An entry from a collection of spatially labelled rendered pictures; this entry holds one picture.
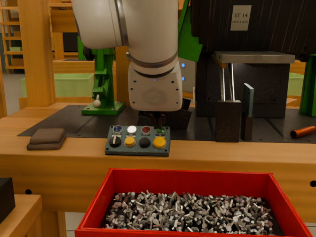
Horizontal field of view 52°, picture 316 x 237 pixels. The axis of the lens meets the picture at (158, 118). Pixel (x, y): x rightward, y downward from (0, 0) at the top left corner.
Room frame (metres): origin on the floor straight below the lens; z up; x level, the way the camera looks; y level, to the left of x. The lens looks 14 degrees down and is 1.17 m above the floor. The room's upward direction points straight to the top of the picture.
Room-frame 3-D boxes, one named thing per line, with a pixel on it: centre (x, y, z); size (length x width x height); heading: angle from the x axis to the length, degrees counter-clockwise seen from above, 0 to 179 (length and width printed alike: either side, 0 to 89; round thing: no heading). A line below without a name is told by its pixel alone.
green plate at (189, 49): (0.98, -0.09, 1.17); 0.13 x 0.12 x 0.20; 85
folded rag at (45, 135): (0.79, 0.29, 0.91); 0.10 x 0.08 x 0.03; 6
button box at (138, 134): (0.75, 0.05, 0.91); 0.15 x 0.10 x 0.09; 85
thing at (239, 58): (0.93, -0.24, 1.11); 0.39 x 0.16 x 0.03; 175
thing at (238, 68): (1.16, -0.29, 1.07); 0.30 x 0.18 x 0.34; 85
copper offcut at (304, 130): (0.87, -0.41, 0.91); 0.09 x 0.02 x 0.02; 124
